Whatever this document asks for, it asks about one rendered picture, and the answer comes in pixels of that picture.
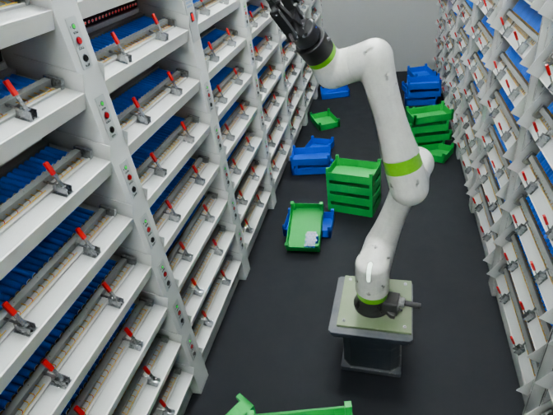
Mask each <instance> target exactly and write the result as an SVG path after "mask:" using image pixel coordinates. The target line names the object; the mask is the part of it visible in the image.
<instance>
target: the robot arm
mask: <svg viewBox="0 0 553 415"><path fill-rule="evenodd" d="M266 1H267V3H268V4H269V7H270V9H271V11H270V16H271V17H272V19H273V20H274V21H275V22H276V23H277V25H278V26H279V27H280V29H281V30H282V32H283V33H284V34H285V36H286V38H287V39H288V41H289V43H290V42H294V43H295V48H296V49H294V53H298V54H299V55H300V57H301V58H302V59H303V60H304V61H305V62H306V63H307V64H308V66H309V67H310V68H311V70H312V72H313V73H314V76H315V78H316V80H317V82H318V84H319V85H321V86H322V87H324V88H327V89H337V88H339V87H342V86H345V85H348V84H351V83H353V82H362V83H363V86H364V89H365V94H366V96H367V99H368V102H369V106H370V108H371V112H372V115H373V118H374V123H375V127H376V131H377V135H378V140H379V148H380V154H381V160H382V159H383V166H384V170H385V174H386V177H387V181H388V187H389V192H388V196H387V198H386V200H385V203H384V205H383V208H382V210H381V212H380V214H379V216H378V218H377V220H376V222H375V223H374V225H373V227H372V229H371V230H370V232H369V234H368V235H367V236H366V238H365V242H364V244H363V247H362V250H361V252H360V253H359V255H358V256H357V258H356V260H355V290H356V293H357V294H356V296H355V298H354V307H355V309H356V311H357V312H358V313H359V314H361V315H363V316H365V317H368V318H379V317H382V316H384V315H387V316H388V317H389V318H390V319H395V316H397V314H398V311H402V309H400V307H401V308H404V306H409V307H413V308H417V309H420V308H421V303H417V302H413V301H406V299H405V298H404V297H400V293H397V292H393V291H389V274H390V270H391V267H392V263H393V258H394V255H395V251H396V248H397V243H398V239H399V236H400V234H401V231H402V227H403V225H404V222H405V220H406V218H407V215H408V213H409V211H410V209H411V206H415V205H417V204H419V203H421V202H422V201H423V200H424V199H425V198H426V196H427V194H428V193H429V185H430V175H431V173H432V171H433V169H434V166H435V161H434V158H433V156H432V154H431V153H430V152H429V151H428V150H427V149H425V148H423V147H418V146H417V143H416V140H415V138H414V136H413V133H412V131H411V127H410V125H409V123H408V120H407V116H406V112H405V110H404V106H403V103H402V98H401V94H400V91H399V86H398V83H397V75H396V69H395V63H394V57H393V50H392V48H391V46H390V44H389V43H388V42H387V41H385V40H382V39H380V38H371V39H368V40H365V41H363V42H360V43H359V44H354V45H352V46H350V47H346V48H343V49H338V48H337V47H336V46H335V44H334V43H333V42H332V41H331V37H329V36H328V34H327V33H326V31H325V30H324V29H323V28H322V27H321V26H317V25H316V23H315V22H314V20H313V19H310V18H307V17H305V15H304V13H303V11H302V10H301V8H300V5H303V1H302V0H278V1H277V0H266ZM281 2H282V4H283V5H282V4H281ZM276 15H277V16H276Z"/></svg>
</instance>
